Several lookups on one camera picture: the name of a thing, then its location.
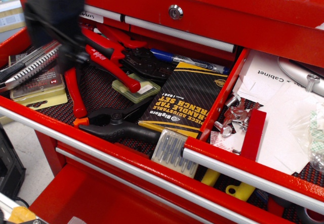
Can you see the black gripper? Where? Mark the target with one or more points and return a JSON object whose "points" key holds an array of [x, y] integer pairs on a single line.
{"points": [[57, 20]]}

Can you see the silver box cutter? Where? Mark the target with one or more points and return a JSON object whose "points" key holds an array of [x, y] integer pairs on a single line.
{"points": [[29, 66]]}

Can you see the red left open drawer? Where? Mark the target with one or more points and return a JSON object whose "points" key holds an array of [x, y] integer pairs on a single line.
{"points": [[97, 92]]}

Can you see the red open drawer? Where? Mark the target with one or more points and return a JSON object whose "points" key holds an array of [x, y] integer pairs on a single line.
{"points": [[97, 92], [282, 185]]}

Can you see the black yellow tap wrench box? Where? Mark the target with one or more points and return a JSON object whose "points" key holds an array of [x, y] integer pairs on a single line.
{"points": [[184, 101]]}

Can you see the red right open drawer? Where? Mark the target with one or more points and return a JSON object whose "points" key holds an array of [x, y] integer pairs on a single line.
{"points": [[282, 185]]}

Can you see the red marker pen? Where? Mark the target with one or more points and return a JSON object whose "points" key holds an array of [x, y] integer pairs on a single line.
{"points": [[90, 27]]}

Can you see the white markers label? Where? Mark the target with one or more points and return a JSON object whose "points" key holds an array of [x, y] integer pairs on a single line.
{"points": [[91, 16]]}

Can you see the drill bit set package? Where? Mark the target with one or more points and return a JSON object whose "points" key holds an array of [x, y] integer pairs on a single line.
{"points": [[45, 89]]}

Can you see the red crimping tool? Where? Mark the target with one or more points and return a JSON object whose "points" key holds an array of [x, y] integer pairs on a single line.
{"points": [[114, 49]]}

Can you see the silver cabinet lock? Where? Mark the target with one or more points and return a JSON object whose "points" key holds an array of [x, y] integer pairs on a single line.
{"points": [[175, 12]]}

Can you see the small yellow-green plastic case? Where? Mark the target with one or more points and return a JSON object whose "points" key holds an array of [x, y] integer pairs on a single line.
{"points": [[148, 88]]}

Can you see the black spring clamp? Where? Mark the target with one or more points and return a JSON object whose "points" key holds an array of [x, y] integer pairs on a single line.
{"points": [[113, 124]]}

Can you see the blue dry erase marker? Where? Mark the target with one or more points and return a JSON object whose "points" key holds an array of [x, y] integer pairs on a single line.
{"points": [[175, 59]]}

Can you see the black crate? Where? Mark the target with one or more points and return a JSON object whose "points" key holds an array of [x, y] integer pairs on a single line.
{"points": [[12, 169]]}

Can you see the red tool chest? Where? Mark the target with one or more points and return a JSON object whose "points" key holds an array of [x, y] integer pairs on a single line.
{"points": [[287, 28]]}

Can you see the clear blade pack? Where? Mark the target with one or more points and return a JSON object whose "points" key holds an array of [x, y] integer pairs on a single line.
{"points": [[168, 152]]}

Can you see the white red-print desiccant packet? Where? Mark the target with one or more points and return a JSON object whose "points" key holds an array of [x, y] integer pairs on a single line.
{"points": [[233, 142]]}

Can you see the silver keys and bolts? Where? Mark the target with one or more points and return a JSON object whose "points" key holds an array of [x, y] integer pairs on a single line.
{"points": [[235, 112]]}

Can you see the red magnetic strip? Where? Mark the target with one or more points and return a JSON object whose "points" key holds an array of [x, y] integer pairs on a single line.
{"points": [[253, 135]]}

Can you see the silver bolt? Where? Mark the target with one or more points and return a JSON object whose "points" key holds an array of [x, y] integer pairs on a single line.
{"points": [[312, 80]]}

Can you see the white cabinet manual paper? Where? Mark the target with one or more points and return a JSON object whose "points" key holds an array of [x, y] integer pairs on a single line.
{"points": [[284, 102]]}

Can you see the clear plastic hardware bag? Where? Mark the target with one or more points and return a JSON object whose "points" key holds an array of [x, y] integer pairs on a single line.
{"points": [[308, 132]]}

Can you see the red wire stripper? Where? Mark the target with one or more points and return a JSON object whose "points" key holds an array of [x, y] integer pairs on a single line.
{"points": [[72, 75]]}

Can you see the yellow tool handle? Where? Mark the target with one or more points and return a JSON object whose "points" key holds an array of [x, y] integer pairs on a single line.
{"points": [[210, 177]]}

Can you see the silver drawer handle bar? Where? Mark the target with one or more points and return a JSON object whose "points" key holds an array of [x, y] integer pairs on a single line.
{"points": [[299, 71]]}

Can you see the yellow handled tool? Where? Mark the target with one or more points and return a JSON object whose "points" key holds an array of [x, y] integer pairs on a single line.
{"points": [[243, 191]]}

